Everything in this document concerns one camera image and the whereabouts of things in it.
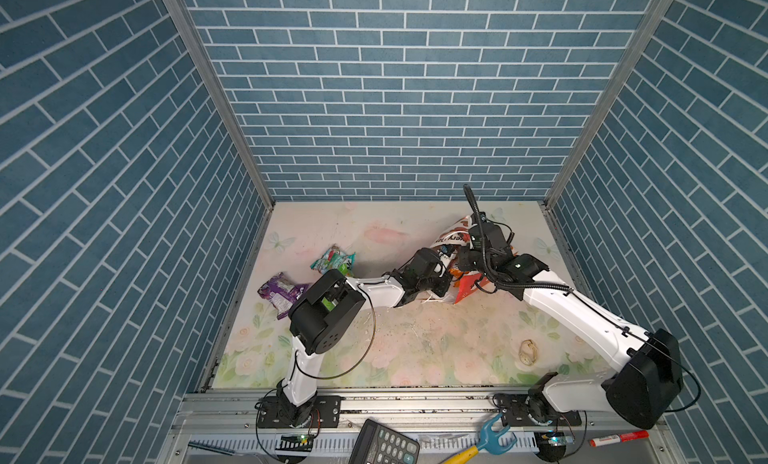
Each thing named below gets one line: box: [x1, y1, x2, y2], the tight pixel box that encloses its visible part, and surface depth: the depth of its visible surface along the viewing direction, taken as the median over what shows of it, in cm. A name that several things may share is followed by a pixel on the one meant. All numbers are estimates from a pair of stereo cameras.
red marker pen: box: [589, 430, 650, 447], surface depth 71 cm
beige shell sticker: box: [518, 339, 539, 367], surface depth 86 cm
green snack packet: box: [310, 244, 357, 277], surface depth 101 cm
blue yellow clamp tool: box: [441, 413, 518, 464], surface depth 69 cm
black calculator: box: [348, 418, 420, 464], surface depth 69 cm
